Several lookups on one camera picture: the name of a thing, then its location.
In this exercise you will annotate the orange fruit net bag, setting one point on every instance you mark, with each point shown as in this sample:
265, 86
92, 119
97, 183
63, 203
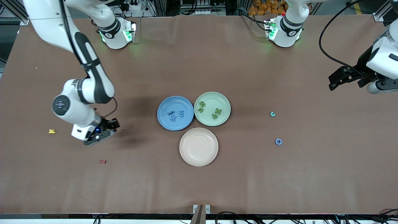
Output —
264, 6

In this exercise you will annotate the aluminium frame profile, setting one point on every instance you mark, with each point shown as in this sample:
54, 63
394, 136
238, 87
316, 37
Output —
17, 14
381, 12

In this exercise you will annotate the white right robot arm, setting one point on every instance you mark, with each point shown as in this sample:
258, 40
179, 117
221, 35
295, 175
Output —
46, 18

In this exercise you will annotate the blue foam letter O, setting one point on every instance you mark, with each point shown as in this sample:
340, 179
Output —
276, 142

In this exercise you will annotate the light green plate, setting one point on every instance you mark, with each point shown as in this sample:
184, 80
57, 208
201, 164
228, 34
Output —
211, 99

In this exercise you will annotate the beige plate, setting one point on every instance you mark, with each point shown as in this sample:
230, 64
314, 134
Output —
199, 146

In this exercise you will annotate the green foam letter N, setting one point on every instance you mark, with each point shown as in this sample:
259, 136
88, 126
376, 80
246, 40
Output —
219, 111

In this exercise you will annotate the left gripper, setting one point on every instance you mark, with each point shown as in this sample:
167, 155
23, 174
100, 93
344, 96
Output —
362, 66

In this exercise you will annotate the white power strip with plugs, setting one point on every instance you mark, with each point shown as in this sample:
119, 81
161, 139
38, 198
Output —
133, 6

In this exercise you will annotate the metal bracket with post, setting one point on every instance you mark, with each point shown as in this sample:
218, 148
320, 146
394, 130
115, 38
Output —
201, 214

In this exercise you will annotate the blue foam letter E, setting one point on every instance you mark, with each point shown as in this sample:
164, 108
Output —
179, 114

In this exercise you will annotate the green foam letter B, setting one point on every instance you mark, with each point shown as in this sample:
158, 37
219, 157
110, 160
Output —
202, 104

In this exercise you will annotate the green foam letter P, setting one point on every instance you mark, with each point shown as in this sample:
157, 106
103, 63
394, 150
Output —
214, 117

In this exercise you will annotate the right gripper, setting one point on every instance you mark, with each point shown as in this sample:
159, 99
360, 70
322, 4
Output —
106, 123

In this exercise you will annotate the blue foam letter X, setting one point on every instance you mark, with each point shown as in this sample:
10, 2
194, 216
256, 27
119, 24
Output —
173, 118

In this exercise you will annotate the blue plate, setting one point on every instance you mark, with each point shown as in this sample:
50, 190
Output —
183, 104

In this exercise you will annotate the long white power strip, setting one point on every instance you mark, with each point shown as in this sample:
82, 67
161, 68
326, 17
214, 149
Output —
211, 12

